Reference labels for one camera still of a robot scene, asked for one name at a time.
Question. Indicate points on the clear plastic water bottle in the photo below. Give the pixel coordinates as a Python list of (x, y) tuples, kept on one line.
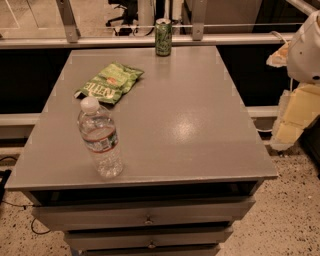
[(99, 134)]

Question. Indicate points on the green soda can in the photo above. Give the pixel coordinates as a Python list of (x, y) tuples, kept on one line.
[(163, 37)]

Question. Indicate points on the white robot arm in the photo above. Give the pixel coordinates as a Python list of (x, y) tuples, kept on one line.
[(303, 60)]

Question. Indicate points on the black office chair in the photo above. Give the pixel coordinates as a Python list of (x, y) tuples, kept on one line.
[(129, 15)]

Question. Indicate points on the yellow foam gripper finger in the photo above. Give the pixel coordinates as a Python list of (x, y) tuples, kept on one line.
[(296, 111), (279, 57)]

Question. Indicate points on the green chip bag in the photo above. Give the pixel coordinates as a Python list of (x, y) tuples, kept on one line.
[(111, 83)]

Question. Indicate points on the grey drawer cabinet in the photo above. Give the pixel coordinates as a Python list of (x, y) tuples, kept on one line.
[(191, 153)]

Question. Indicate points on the grey metal railing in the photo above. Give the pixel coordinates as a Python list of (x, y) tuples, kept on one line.
[(35, 24)]

